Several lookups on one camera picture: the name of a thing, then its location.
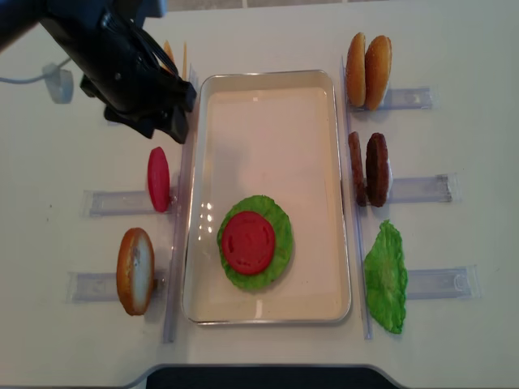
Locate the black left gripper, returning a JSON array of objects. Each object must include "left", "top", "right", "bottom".
[{"left": 41, "top": 7, "right": 196, "bottom": 143}]

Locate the green lettuce leaf standing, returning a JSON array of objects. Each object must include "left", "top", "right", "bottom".
[{"left": 364, "top": 220, "right": 408, "bottom": 335}]

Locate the clear rail bun holder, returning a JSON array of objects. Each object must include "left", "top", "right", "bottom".
[
  {"left": 66, "top": 270, "right": 168, "bottom": 304},
  {"left": 379, "top": 86, "right": 440, "bottom": 110}
]

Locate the clear rail lettuce holder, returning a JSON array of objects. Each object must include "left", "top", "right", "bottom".
[{"left": 406, "top": 265, "right": 481, "bottom": 300}]

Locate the bread bun slice inner right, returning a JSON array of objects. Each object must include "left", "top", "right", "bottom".
[{"left": 345, "top": 32, "right": 366, "bottom": 107}]

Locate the bread bun slice outer right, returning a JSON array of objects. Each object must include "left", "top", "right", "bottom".
[{"left": 365, "top": 36, "right": 392, "bottom": 110}]

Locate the clear rail left bun holder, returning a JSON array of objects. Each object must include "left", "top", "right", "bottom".
[{"left": 66, "top": 270, "right": 168, "bottom": 304}]

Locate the clear long rail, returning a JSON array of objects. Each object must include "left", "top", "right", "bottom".
[
  {"left": 162, "top": 66, "right": 200, "bottom": 344},
  {"left": 341, "top": 55, "right": 372, "bottom": 340}
]

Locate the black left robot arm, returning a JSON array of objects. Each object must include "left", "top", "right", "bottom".
[{"left": 1, "top": 0, "right": 197, "bottom": 144}]

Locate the brown meat patty inner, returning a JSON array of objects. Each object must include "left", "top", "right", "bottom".
[{"left": 348, "top": 131, "right": 367, "bottom": 207}]

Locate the clear long right rail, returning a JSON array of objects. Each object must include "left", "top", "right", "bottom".
[{"left": 341, "top": 55, "right": 372, "bottom": 340}]

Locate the brown meat patty outer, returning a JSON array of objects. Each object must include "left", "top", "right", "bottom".
[{"left": 366, "top": 133, "right": 389, "bottom": 207}]

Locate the clear rail tomato holder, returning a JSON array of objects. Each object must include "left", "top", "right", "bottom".
[{"left": 80, "top": 190, "right": 158, "bottom": 217}]

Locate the brown meat patty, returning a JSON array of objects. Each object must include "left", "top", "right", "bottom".
[
  {"left": 348, "top": 131, "right": 367, "bottom": 207},
  {"left": 366, "top": 133, "right": 389, "bottom": 207}
]

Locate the orange cheese slice left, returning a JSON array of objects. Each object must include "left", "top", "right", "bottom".
[{"left": 163, "top": 41, "right": 174, "bottom": 62}]

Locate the red tomato slice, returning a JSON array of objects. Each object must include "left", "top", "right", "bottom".
[
  {"left": 220, "top": 211, "right": 276, "bottom": 276},
  {"left": 147, "top": 147, "right": 170, "bottom": 212}
]

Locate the white cable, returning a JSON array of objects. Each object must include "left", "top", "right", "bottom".
[{"left": 0, "top": 56, "right": 75, "bottom": 105}]

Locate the clear rail patty holder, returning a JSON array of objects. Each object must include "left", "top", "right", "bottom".
[{"left": 387, "top": 173, "right": 461, "bottom": 203}]

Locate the clear long left rail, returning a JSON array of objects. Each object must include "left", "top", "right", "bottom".
[{"left": 162, "top": 66, "right": 200, "bottom": 344}]

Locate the white metal tray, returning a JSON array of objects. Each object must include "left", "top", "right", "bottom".
[{"left": 179, "top": 70, "right": 351, "bottom": 325}]

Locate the clear rail right bun holder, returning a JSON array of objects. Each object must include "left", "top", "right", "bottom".
[{"left": 379, "top": 86, "right": 440, "bottom": 110}]

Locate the green lettuce leaf on tray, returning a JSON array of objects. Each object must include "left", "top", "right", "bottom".
[{"left": 217, "top": 194, "right": 294, "bottom": 291}]

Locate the bread bun slice lower left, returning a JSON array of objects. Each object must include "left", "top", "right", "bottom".
[{"left": 116, "top": 228, "right": 155, "bottom": 316}]

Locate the bread bun slice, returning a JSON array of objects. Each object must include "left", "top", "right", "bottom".
[
  {"left": 365, "top": 36, "right": 392, "bottom": 110},
  {"left": 345, "top": 32, "right": 366, "bottom": 107},
  {"left": 116, "top": 228, "right": 155, "bottom": 316}
]

